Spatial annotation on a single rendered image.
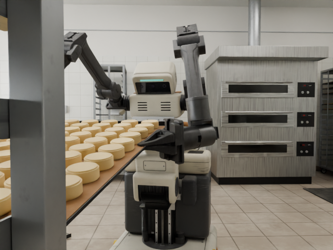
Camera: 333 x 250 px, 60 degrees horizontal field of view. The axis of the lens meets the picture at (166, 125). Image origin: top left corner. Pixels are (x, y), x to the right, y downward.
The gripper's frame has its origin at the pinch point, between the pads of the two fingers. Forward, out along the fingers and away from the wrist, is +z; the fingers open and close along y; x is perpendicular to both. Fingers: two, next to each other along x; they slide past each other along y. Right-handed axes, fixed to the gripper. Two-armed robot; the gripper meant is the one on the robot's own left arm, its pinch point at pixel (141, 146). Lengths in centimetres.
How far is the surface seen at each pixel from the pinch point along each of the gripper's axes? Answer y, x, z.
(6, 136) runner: -10.6, -30.4, 28.0
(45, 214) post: -4.8, -32.8, 26.2
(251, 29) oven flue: -91, 277, -364
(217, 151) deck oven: 93, 250, -262
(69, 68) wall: -37, 476, -119
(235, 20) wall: -115, 327, -380
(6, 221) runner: -4.3, -31.1, 28.7
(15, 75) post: -15.1, -30.4, 27.0
